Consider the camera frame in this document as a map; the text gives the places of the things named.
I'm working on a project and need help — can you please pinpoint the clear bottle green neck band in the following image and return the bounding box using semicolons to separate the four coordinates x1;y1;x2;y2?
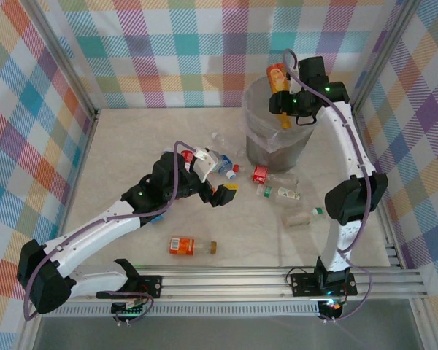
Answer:
280;206;326;228

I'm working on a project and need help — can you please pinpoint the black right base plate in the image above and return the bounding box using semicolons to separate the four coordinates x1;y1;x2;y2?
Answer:
289;270;359;297

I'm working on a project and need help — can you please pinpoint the aluminium side rail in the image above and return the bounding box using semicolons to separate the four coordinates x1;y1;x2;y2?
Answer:
64;108;102;219
350;104;404;271

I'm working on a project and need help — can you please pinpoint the grey metal mesh bin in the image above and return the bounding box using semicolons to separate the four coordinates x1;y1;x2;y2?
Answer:
242;76;317;174

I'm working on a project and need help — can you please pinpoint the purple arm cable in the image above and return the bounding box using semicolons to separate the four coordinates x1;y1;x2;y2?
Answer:
23;140;205;325
283;48;374;324

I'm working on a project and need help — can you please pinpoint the leaf label white cap bottle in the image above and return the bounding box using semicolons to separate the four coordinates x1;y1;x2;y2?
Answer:
255;184;302;202

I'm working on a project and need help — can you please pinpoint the slotted grey cable duct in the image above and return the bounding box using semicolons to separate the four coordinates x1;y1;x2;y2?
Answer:
39;305;321;318

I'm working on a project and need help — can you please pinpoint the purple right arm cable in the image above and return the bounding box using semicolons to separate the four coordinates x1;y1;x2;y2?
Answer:
283;48;374;324

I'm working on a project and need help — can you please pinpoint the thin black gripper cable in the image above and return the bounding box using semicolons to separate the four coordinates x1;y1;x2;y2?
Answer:
294;109;319;128

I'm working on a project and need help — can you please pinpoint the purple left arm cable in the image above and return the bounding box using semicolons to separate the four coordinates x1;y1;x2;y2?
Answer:
23;140;205;325

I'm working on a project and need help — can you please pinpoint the red label clear bottle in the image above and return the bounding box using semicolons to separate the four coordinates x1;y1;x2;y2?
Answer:
251;165;300;185

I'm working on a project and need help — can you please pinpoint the orange label plastic bottle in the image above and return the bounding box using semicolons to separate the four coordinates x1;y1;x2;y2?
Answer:
265;62;293;130
167;235;219;256

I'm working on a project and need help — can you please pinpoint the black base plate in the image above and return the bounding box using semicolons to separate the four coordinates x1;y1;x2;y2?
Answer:
289;270;359;297
131;273;164;299

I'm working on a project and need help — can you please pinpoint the controller board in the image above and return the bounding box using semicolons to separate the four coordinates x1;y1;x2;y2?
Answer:
318;297;347;321
110;297;149;324

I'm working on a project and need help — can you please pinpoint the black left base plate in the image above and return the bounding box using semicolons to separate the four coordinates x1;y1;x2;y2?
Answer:
131;273;164;299

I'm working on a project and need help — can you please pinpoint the aluminium frame post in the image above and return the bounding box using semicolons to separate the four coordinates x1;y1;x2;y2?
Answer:
28;0;101;120
348;0;423;112

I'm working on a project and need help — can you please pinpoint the right controller board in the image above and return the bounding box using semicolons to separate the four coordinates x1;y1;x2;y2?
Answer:
318;297;347;321

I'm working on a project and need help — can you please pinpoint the left controller board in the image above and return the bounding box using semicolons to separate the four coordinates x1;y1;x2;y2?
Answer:
110;297;149;324

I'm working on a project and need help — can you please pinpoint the blue Pocari label bottle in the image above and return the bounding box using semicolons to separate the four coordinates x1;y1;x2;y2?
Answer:
213;152;239;180

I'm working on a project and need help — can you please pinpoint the grey metal panel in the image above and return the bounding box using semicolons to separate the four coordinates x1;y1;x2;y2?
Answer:
32;316;424;350

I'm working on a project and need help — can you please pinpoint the red white label bottle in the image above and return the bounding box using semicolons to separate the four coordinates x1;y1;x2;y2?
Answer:
163;145;195;163

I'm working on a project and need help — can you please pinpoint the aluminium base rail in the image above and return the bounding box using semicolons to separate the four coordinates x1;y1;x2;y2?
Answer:
67;265;430;304

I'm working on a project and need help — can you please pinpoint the clear plastic bin liner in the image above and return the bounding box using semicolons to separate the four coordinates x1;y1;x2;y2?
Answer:
242;76;317;154

